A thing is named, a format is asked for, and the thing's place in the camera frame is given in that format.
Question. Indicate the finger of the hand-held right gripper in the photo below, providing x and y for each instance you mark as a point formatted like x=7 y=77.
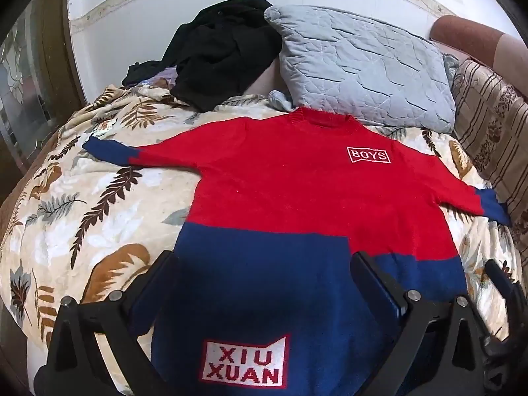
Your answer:
x=500 y=278

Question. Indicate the leaf print blanket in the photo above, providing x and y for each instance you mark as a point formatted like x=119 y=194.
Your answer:
x=82 y=214

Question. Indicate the white headboard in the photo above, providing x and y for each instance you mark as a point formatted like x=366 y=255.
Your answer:
x=123 y=29

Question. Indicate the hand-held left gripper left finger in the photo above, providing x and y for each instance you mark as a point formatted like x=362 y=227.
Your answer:
x=159 y=272

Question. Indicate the grey quilted pillow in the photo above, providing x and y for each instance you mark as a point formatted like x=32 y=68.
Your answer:
x=354 y=66

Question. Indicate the black clothing pile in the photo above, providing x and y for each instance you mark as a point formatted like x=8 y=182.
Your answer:
x=218 y=57

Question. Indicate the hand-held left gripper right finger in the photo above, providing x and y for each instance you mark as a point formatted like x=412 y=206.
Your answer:
x=371 y=280

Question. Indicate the striped brown floral cushion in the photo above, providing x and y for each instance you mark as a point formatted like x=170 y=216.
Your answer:
x=491 y=123

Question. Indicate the brown bolster cushion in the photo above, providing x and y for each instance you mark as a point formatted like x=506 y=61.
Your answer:
x=466 y=37

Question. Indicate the patterned glass door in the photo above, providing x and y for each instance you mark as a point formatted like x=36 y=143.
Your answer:
x=20 y=90

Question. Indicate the purple cloth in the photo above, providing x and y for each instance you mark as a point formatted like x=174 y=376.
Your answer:
x=167 y=76

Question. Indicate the red and blue knit sweater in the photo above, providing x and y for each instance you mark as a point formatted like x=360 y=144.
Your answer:
x=288 y=181

